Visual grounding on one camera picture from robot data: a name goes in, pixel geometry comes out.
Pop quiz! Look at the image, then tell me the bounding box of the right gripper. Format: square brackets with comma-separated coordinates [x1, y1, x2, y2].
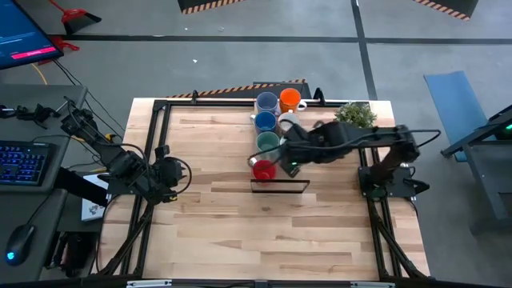
[279, 131, 321, 179]

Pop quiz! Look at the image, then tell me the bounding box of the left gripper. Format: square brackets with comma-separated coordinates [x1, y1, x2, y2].
[151, 145, 186, 189]

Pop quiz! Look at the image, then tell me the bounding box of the red white patterned mug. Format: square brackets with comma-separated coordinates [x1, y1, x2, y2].
[246, 156, 278, 182]

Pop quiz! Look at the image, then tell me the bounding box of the green ceramic mug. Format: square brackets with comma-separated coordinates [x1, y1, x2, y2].
[255, 130, 281, 156]

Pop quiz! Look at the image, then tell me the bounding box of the white blue floral mug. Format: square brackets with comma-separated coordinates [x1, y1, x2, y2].
[277, 110, 302, 135]

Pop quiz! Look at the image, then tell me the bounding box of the blue ceramic mug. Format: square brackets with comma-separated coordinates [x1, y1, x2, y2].
[250, 110, 278, 135]

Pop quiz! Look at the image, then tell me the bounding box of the orange mug white handle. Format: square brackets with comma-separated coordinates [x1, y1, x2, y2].
[278, 87, 308, 114]

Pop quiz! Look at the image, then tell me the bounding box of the clear blue mug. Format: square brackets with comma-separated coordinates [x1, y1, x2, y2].
[255, 91, 281, 117]

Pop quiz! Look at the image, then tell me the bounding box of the potted plant striped pot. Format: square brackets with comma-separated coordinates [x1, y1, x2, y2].
[334, 101, 379, 131]

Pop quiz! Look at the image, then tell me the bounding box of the white box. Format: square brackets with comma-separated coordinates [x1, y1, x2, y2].
[81, 174, 110, 222]

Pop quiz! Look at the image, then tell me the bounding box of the black stand leg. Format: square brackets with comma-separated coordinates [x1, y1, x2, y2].
[54, 166, 110, 208]

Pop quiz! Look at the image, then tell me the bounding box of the black hazard-striped ramp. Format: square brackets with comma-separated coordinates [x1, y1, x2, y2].
[166, 78, 314, 100]

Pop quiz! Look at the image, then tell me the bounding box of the black backlit keyboard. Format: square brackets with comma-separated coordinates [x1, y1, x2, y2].
[0, 139, 58, 187]

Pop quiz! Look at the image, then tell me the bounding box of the red plastic tool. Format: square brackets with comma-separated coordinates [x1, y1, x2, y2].
[50, 34, 80, 53]

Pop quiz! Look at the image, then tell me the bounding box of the grey desk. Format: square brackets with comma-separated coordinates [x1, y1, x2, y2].
[0, 83, 89, 283]

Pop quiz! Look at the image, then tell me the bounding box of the black hazard-striped block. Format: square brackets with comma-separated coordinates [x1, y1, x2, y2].
[177, 0, 246, 16]
[411, 0, 480, 22]

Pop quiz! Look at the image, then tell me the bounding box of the red black dustpan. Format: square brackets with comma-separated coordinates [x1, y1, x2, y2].
[48, 0, 102, 36]

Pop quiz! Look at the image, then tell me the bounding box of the black computer mouse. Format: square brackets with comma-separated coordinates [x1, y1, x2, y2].
[4, 223, 37, 267]

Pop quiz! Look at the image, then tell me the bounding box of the blue floor mat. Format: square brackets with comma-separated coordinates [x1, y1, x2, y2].
[422, 70, 499, 164]

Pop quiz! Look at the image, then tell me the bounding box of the computer monitor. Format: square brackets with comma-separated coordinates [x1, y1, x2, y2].
[0, 0, 65, 72]

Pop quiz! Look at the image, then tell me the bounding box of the grey metal table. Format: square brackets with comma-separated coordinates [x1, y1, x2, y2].
[439, 104, 512, 235]

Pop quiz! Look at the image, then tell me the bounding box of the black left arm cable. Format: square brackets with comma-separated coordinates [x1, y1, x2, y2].
[166, 157, 194, 196]

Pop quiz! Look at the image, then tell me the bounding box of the black table frame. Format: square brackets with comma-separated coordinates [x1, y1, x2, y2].
[94, 98, 429, 281]

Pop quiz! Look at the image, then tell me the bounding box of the black clamp mount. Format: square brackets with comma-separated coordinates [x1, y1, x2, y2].
[0, 102, 62, 130]

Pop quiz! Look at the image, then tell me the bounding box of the orange yellow cable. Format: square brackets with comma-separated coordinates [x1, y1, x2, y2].
[30, 62, 48, 86]

